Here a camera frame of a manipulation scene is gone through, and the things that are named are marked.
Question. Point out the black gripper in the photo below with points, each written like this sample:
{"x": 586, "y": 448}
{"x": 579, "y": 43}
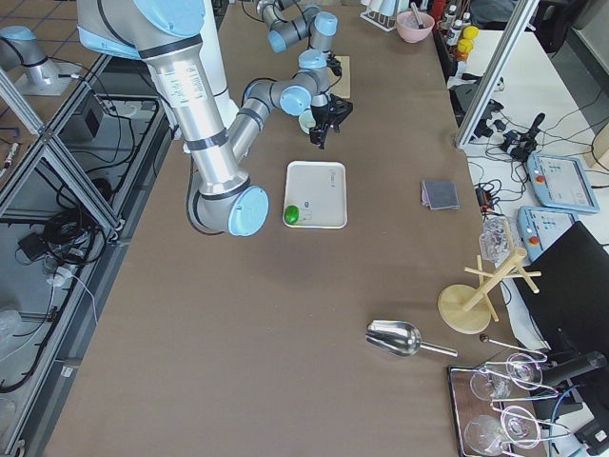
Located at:
{"x": 321, "y": 115}
{"x": 337, "y": 67}

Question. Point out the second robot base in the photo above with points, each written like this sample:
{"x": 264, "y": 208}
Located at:
{"x": 20, "y": 49}

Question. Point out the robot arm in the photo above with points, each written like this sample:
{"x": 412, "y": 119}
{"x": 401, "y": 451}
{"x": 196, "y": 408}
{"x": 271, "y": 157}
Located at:
{"x": 288, "y": 24}
{"x": 178, "y": 41}

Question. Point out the mint green bowl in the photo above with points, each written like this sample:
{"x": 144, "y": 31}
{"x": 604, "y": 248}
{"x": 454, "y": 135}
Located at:
{"x": 307, "y": 121}

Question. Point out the pink bowl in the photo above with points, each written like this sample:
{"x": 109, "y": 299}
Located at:
{"x": 408, "y": 27}

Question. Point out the metal tube in bowl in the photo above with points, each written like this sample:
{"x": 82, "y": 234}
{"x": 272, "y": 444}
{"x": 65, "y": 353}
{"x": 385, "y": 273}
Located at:
{"x": 417, "y": 16}

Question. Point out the wooden cutting board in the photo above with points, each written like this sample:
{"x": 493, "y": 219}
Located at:
{"x": 341, "y": 84}

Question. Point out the cream rabbit serving tray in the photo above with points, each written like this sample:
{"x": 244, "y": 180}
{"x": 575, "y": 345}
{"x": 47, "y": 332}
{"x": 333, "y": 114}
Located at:
{"x": 318, "y": 189}

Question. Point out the green lime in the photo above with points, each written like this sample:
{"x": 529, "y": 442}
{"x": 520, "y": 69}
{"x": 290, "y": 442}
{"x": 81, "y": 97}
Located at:
{"x": 291, "y": 215}

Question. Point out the grey folded cloth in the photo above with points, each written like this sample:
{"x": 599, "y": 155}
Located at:
{"x": 439, "y": 195}

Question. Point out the metal scoop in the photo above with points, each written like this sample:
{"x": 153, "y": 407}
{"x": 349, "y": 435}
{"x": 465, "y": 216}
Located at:
{"x": 401, "y": 338}

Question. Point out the wooden mug tree stand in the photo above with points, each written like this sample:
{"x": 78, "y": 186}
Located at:
{"x": 469, "y": 310}

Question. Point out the blue teach pendant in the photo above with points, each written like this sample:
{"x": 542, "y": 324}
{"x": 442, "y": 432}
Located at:
{"x": 561, "y": 183}

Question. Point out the black monitor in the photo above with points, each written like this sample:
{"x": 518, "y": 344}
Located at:
{"x": 571, "y": 308}

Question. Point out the wine glass rack tray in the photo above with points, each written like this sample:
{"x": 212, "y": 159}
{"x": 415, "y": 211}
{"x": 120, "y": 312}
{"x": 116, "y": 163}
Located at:
{"x": 492, "y": 407}

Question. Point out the aluminium frame post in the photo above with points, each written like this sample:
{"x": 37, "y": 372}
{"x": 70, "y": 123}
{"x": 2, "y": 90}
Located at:
{"x": 505, "y": 48}

